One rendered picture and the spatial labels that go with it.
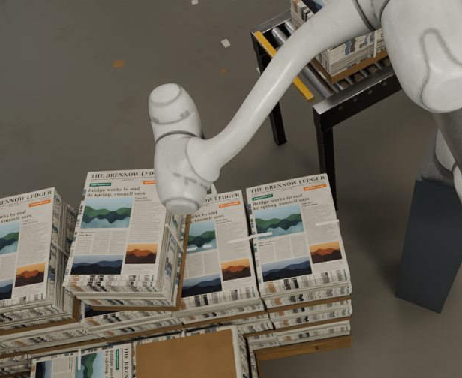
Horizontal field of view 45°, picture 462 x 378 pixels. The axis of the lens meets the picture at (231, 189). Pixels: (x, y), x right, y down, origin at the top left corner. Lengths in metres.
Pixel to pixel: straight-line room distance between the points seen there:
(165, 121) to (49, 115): 2.46
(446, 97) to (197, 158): 0.48
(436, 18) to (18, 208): 1.37
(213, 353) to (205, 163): 0.97
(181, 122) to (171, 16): 2.69
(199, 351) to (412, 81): 1.30
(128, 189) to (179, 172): 0.63
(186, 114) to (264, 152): 1.80
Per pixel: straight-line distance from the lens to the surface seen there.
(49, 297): 1.71
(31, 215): 1.83
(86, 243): 1.69
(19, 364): 2.32
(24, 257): 1.77
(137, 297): 1.67
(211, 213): 1.88
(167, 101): 1.19
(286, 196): 1.86
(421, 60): 0.91
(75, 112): 3.56
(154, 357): 2.00
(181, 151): 1.13
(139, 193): 1.71
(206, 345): 1.96
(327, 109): 2.09
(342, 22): 1.08
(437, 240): 1.97
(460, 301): 2.63
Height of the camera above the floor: 2.44
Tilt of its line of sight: 57 degrees down
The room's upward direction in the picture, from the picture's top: 21 degrees counter-clockwise
